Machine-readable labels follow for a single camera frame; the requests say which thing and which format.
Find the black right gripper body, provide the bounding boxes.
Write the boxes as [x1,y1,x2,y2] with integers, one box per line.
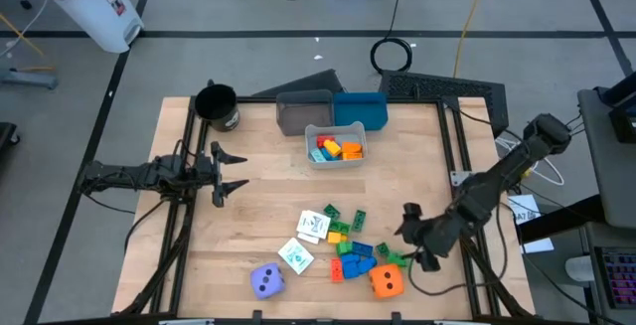
[399,202,462,273]

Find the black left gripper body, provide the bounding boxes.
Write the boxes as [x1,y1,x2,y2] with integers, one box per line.
[194,140,226,209]

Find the orange foam die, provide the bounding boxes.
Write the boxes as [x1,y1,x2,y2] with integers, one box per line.
[368,262,405,300]

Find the long orange toy brick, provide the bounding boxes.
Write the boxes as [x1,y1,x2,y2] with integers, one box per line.
[329,256,346,284]

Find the card deck standard size print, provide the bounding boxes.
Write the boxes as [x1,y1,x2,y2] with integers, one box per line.
[295,209,333,241]

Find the card deck made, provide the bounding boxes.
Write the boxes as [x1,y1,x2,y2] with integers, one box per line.
[276,237,316,276]

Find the black bucket with cartoon face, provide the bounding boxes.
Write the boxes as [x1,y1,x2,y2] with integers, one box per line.
[193,82,241,133]

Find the dark grey plastic bin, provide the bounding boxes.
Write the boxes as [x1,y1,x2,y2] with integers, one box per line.
[274,88,336,138]

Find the light grey plastic bin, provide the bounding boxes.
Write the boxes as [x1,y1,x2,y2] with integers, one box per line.
[304,120,370,171]

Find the white paper sheet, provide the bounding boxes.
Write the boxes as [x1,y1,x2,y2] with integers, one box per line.
[521,237,556,255]
[507,193,543,226]

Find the black flat panel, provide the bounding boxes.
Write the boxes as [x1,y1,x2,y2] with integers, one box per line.
[251,68,346,99]

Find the blue plastic bin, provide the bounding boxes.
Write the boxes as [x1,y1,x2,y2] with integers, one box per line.
[332,90,390,133]

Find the black desk beam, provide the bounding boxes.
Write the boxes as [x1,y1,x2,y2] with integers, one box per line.
[516,194,605,244]

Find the black perforated panel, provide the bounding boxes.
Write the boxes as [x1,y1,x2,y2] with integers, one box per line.
[379,69,510,138]

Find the grey computer mouse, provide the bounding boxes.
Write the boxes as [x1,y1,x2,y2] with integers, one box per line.
[564,254,596,283]

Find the grey desk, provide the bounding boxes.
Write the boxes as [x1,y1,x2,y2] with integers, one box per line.
[576,87,636,231]

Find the backlit computer keyboard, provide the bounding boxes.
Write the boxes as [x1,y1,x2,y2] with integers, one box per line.
[593,245,636,311]

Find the white pedal trash can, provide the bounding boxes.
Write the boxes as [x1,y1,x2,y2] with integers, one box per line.
[22,0,146,55]

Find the grey stand foot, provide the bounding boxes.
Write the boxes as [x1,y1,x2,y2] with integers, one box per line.
[0,66,60,91]

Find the black floor object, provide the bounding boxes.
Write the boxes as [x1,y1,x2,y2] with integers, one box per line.
[0,121,22,167]

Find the dark computer monitor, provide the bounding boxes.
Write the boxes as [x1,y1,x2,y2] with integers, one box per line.
[594,70,636,144]

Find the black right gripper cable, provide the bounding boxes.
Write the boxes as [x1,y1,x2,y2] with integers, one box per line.
[407,257,504,297]

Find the silver metal bracket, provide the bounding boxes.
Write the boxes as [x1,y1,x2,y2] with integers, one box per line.
[449,169,473,188]

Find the black aluminium table frame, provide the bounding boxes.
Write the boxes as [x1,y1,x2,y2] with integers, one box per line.
[112,94,536,325]

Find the black hanging cable with coil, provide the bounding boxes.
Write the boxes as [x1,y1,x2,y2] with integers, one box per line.
[369,0,414,75]

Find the yellow hanging cable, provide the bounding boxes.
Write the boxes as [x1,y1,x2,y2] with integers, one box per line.
[451,0,492,80]

